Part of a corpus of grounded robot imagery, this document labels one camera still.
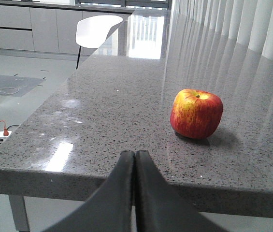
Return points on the red yellow apple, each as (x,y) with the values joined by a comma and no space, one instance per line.
(196,114)

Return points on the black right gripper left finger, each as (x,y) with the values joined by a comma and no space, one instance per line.
(108,209)

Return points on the white chair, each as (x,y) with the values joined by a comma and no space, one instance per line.
(91,32)

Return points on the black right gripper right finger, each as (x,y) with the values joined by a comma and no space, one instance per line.
(158,206)

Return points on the grey floor mat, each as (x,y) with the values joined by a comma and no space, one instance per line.
(17,86)

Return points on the grey cabinet row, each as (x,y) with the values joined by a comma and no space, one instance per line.
(44,28)

